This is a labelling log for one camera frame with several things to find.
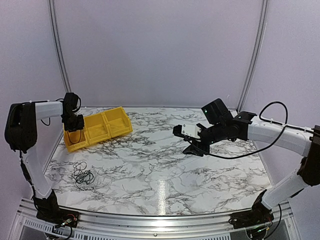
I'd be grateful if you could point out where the white thin cable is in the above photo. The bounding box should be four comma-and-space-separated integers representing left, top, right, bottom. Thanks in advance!
87, 167, 113, 192

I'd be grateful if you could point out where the yellow three-compartment plastic bin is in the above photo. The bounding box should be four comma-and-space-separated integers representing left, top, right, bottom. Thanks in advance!
63, 106, 133, 153

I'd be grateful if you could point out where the aluminium corner post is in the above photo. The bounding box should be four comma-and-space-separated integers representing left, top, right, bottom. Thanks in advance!
48, 0, 72, 93
236, 0, 270, 112

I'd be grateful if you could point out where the left aluminium corner post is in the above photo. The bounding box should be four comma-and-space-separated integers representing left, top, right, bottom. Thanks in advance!
48, 0, 72, 93

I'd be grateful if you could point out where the aluminium front frame rail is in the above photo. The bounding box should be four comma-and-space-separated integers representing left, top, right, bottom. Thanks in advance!
8, 198, 301, 240

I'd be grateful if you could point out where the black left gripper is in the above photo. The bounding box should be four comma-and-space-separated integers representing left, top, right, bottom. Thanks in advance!
61, 112, 84, 132

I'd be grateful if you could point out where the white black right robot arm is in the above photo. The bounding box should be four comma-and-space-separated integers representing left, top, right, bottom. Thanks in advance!
173, 98, 320, 229

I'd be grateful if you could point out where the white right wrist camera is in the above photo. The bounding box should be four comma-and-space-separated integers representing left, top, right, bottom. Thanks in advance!
172, 124, 202, 139

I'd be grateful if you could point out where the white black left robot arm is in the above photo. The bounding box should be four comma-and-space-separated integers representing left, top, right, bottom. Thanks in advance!
4, 92, 85, 227

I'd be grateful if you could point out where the dark green thin cable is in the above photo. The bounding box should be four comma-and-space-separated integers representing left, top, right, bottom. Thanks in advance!
72, 161, 96, 190

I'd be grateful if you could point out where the right aluminium corner post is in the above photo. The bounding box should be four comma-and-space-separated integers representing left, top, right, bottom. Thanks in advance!
236, 0, 270, 112

